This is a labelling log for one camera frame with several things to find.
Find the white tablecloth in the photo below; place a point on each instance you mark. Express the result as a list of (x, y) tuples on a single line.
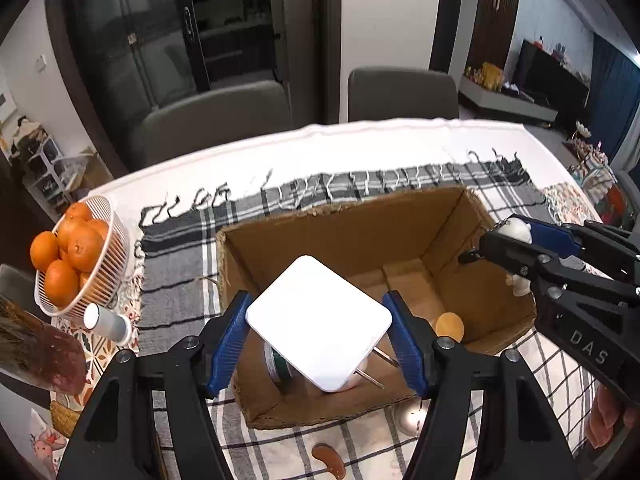
[(350, 150)]

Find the dark sliding glass door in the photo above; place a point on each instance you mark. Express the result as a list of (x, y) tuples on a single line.
[(150, 35)]

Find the white fruit basket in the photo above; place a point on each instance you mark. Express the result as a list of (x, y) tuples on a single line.
[(112, 265)]

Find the pile of oranges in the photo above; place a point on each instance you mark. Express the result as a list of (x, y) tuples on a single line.
[(82, 250)]

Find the white wall switch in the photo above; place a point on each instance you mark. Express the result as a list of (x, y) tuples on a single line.
[(41, 63)]

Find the brown cashew-shaped piece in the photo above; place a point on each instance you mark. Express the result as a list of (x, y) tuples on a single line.
[(329, 461)]

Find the yellow bag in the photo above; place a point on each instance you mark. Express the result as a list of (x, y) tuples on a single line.
[(485, 76)]

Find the small white cylinder container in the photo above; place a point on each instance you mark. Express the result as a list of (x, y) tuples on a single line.
[(107, 324)]

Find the brown cardboard box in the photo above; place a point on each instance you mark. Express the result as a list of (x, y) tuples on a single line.
[(350, 240)]

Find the silver oval metal object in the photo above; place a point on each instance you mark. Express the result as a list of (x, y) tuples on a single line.
[(411, 416)]

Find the blue curtain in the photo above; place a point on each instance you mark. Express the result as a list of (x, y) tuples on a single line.
[(615, 105)]

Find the white storage shelf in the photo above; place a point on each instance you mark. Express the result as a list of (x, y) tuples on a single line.
[(50, 165)]

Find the patterned table mat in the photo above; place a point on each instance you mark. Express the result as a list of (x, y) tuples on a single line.
[(570, 202), (100, 360)]

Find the dark interior door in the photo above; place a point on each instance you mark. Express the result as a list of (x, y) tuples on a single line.
[(450, 10)]

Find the low television cabinet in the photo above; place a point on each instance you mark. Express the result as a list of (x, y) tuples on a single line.
[(505, 105)]

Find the grey dining chair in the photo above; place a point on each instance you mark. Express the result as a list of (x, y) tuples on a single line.
[(210, 115), (400, 95)]

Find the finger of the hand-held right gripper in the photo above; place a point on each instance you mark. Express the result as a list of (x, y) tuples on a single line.
[(515, 257), (555, 237)]

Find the round tan biscuit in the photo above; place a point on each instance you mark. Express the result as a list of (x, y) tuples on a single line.
[(448, 327)]

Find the colourful printed cloth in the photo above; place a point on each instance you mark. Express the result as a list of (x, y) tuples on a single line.
[(600, 180)]

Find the grey checked tablecloth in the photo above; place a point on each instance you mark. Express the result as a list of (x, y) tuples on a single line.
[(175, 260)]

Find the dark wooden wardrobe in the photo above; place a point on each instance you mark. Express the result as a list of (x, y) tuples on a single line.
[(492, 10)]

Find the person's right hand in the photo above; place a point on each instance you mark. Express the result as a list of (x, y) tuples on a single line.
[(605, 420)]

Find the floral tissue pack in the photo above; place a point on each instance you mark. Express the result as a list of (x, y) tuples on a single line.
[(47, 440)]

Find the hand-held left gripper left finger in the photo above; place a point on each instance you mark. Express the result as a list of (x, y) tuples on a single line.
[(227, 340)]

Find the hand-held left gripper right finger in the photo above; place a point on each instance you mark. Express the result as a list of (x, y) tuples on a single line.
[(407, 345)]

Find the wicker tissue box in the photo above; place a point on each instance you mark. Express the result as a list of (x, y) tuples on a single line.
[(65, 417)]

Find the white power adapter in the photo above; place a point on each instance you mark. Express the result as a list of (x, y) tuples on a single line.
[(315, 320)]

